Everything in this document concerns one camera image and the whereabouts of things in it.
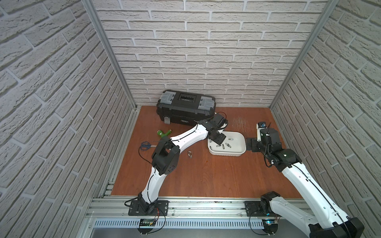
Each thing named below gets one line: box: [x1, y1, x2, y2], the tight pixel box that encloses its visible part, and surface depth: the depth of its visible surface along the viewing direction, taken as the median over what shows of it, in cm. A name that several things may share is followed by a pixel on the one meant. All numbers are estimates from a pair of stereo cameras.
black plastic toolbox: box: [156, 89, 217, 126], surface depth 102 cm
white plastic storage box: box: [207, 131, 247, 157], surface depth 98 cm
